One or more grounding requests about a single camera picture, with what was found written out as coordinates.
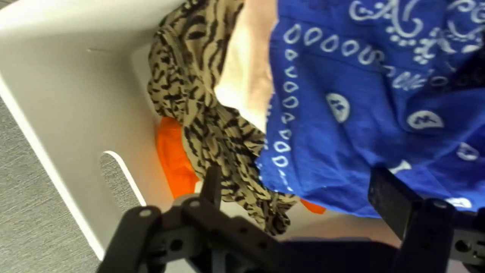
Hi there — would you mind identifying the white plastic bin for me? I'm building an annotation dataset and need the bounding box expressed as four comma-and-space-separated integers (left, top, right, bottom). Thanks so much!
0, 0, 402, 262

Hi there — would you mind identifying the blue paisley bandana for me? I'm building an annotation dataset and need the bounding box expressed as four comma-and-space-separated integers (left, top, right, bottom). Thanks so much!
256, 0, 485, 218

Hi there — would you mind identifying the cream cloth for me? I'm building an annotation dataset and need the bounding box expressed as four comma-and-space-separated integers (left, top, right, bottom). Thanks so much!
214, 0, 279, 133

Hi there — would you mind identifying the animal print cloth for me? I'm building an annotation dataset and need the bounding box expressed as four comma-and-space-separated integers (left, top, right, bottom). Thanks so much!
147, 0, 300, 236

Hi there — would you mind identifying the orange cloth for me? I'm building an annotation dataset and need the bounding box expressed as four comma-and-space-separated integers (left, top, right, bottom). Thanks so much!
155, 117, 326, 215

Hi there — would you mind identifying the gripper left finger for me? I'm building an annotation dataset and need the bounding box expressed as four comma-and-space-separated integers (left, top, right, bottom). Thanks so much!
97, 166, 283, 273

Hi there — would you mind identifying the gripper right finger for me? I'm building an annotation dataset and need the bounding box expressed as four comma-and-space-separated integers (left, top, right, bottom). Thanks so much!
368, 167, 485, 273

